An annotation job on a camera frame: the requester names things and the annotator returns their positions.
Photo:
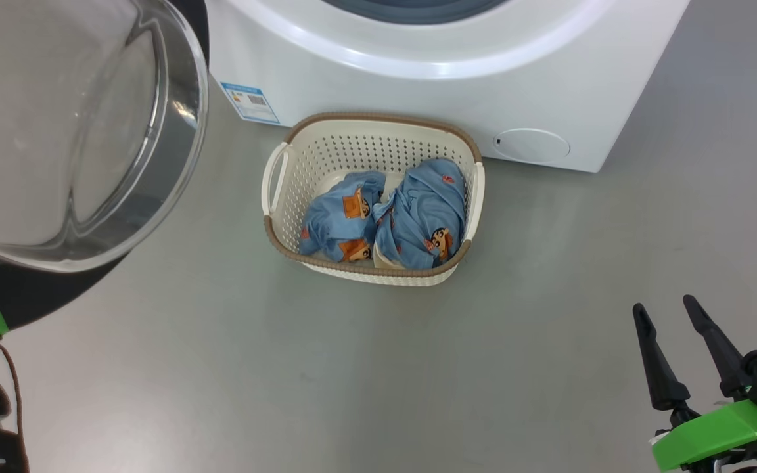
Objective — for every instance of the grey rubber door gasket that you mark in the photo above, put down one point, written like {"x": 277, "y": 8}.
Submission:
{"x": 411, "y": 10}

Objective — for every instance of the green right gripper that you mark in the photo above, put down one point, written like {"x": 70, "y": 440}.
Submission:
{"x": 713, "y": 433}

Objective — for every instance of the blue energy label sticker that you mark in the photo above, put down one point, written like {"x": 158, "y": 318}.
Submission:
{"x": 250, "y": 102}

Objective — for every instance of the cream perforated laundry basket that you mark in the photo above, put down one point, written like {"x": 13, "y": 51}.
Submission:
{"x": 326, "y": 151}

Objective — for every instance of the white washing machine body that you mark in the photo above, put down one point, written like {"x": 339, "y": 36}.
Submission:
{"x": 483, "y": 92}

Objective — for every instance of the round white filter cover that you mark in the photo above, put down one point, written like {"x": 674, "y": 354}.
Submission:
{"x": 531, "y": 146}

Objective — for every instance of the black glass washing machine door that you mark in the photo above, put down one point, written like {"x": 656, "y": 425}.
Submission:
{"x": 56, "y": 131}

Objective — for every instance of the large blue cartoon garment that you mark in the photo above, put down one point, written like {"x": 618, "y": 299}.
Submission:
{"x": 421, "y": 210}

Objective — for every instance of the small blue cartoon garment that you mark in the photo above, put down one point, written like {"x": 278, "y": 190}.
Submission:
{"x": 332, "y": 220}

